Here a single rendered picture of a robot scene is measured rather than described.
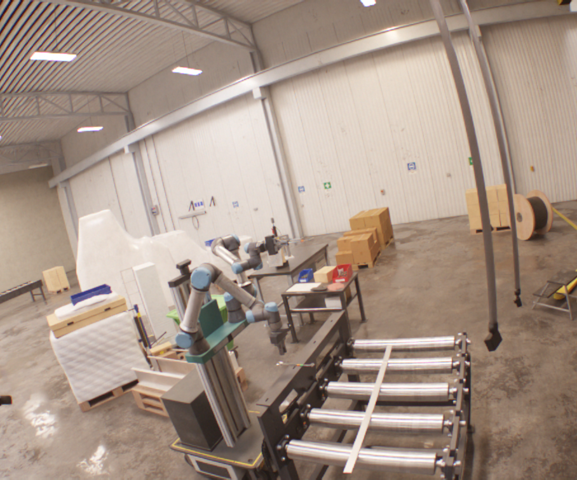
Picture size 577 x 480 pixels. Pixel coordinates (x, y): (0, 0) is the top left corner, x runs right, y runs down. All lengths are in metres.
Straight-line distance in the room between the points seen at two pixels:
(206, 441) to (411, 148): 10.53
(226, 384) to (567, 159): 11.35
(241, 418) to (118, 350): 2.43
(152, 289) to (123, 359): 1.19
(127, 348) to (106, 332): 0.39
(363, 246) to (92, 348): 5.58
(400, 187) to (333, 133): 2.88
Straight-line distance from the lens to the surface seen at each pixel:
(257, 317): 2.13
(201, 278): 2.08
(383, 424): 2.10
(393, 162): 12.05
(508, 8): 12.10
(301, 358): 2.33
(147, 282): 5.61
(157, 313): 5.72
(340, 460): 1.95
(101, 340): 5.04
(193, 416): 2.96
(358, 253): 7.87
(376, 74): 12.32
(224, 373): 2.99
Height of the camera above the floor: 2.27
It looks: 10 degrees down
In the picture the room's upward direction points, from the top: 13 degrees counter-clockwise
